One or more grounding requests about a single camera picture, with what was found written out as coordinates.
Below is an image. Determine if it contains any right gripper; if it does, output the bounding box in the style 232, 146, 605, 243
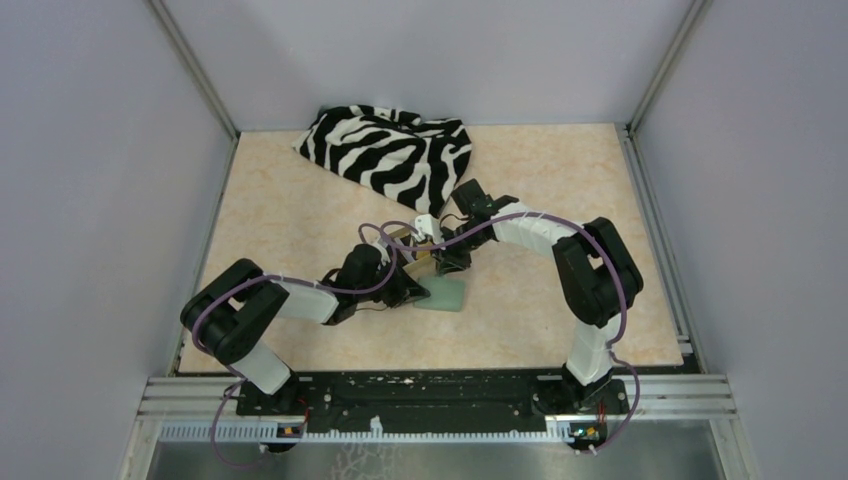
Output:
429, 223, 488, 277

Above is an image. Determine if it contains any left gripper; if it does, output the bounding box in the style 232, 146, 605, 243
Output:
356, 255, 429, 308

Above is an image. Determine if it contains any beige oval tray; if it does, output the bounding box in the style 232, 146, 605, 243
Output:
384, 222, 436, 280

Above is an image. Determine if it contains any green card holder wallet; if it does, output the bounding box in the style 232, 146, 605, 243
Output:
413, 276, 466, 312

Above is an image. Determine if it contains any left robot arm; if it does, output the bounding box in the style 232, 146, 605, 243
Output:
179, 244, 430, 414

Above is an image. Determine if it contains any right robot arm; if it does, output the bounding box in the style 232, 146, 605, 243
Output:
414, 180, 644, 412

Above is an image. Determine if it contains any zebra striped cloth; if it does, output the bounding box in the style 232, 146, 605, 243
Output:
292, 105, 473, 216

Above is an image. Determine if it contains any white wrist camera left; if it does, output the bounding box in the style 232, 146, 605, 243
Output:
370, 240, 393, 264

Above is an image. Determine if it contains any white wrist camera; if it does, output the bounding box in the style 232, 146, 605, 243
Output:
412, 214, 445, 252
370, 240, 393, 264

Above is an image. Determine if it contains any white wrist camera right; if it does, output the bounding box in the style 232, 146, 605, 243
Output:
412, 214, 445, 252

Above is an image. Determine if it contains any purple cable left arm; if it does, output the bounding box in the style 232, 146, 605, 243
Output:
192, 221, 420, 468

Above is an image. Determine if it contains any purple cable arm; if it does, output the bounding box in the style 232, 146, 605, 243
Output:
192, 221, 420, 468
380, 211, 643, 455

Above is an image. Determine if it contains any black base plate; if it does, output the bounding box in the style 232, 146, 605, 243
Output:
236, 369, 630, 434

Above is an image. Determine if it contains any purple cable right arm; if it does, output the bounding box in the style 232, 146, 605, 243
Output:
380, 211, 643, 455

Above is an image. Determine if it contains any aluminium front rail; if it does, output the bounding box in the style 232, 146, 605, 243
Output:
120, 369, 759, 479

